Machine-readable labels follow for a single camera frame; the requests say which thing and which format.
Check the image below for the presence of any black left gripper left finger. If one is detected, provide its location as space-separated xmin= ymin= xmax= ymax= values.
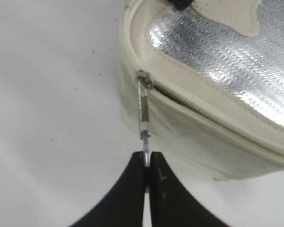
xmin=72 ymin=151 xmax=146 ymax=227

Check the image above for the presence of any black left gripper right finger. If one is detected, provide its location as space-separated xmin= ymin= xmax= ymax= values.
xmin=149 ymin=152 xmax=227 ymax=227

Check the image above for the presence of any cream bag with silver panel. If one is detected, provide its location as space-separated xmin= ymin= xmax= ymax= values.
xmin=118 ymin=0 xmax=284 ymax=180

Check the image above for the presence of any metal zipper pull with ring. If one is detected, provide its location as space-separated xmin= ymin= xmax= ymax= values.
xmin=135 ymin=70 xmax=153 ymax=167

